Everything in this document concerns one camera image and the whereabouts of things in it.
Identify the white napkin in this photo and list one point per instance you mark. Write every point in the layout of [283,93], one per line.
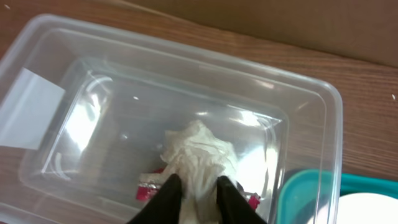
[199,159]

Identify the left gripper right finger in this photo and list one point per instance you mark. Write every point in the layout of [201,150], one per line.
[232,205]

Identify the clear plastic storage bin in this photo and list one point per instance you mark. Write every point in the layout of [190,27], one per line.
[85,108]

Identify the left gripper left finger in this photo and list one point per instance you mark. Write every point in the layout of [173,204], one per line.
[164,207]

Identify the red snack wrapper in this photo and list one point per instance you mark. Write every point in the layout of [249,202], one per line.
[146,190]

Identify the large white plate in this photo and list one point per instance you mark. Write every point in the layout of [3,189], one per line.
[363,208]

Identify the teal serving tray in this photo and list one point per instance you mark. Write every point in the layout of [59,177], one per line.
[308,194]

